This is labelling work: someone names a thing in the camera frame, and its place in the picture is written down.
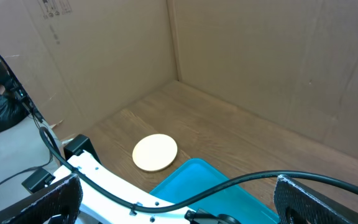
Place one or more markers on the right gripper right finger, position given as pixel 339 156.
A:
pixel 297 203

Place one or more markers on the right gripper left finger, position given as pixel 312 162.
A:
pixel 57 203

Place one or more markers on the yellow-green plate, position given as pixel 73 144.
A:
pixel 154 152

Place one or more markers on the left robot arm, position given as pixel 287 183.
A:
pixel 110 199

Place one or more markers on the teal plastic tray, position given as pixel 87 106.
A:
pixel 196 176

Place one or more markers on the black power adapter box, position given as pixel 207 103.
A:
pixel 40 179

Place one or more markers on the cardboard enclosure wall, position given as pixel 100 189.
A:
pixel 292 62

